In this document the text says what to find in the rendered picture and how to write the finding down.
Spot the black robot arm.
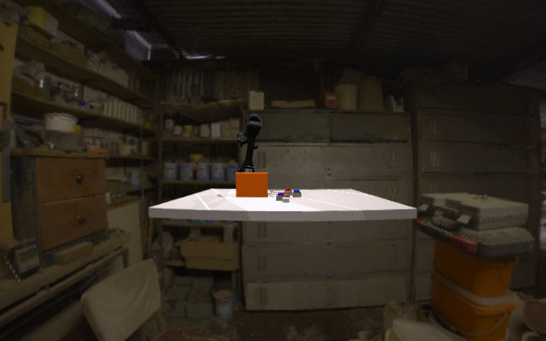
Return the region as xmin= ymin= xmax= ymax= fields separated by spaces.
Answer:
xmin=237 ymin=114 xmax=261 ymax=173

